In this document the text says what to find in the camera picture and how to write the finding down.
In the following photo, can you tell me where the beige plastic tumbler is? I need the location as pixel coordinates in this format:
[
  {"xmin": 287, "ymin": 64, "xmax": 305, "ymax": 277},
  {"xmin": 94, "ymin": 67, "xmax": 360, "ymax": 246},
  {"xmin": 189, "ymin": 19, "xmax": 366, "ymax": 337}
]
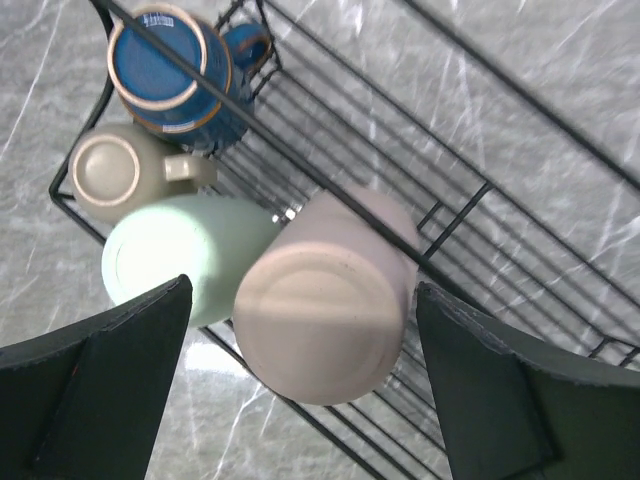
[{"xmin": 232, "ymin": 191, "xmax": 418, "ymax": 405}]

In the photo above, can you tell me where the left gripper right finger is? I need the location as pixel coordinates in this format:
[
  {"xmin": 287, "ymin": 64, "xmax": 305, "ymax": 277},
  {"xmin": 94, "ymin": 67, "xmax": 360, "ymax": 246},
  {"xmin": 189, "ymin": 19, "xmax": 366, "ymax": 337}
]
[{"xmin": 416, "ymin": 282, "xmax": 639, "ymax": 479}]

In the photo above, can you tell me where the black wire dish rack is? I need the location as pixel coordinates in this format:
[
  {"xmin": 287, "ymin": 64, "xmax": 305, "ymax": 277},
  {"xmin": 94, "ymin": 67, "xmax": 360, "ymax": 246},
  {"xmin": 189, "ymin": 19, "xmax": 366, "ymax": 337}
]
[{"xmin": 47, "ymin": 0, "xmax": 640, "ymax": 480}]

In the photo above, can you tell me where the dark blue glazed mug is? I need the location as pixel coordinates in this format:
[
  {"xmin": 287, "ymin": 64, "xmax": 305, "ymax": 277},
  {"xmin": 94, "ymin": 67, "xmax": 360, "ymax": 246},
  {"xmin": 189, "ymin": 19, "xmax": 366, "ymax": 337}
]
[{"xmin": 107, "ymin": 3, "xmax": 272, "ymax": 152}]

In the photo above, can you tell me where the green tumbler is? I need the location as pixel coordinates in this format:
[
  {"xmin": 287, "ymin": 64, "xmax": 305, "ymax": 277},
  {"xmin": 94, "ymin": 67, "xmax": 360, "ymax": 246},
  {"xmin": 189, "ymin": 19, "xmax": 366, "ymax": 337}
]
[{"xmin": 101, "ymin": 194, "xmax": 281, "ymax": 327}]

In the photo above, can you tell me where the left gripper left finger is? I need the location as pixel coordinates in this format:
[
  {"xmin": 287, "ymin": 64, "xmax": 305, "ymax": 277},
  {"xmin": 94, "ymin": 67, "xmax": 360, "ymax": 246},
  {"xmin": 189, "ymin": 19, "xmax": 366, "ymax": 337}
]
[{"xmin": 1, "ymin": 275, "xmax": 192, "ymax": 479}]

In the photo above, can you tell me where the beige ceramic mug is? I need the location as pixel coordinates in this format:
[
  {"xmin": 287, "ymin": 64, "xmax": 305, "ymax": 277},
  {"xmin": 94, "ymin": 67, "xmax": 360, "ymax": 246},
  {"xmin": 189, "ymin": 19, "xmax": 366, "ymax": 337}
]
[{"xmin": 68, "ymin": 124, "xmax": 217, "ymax": 225}]

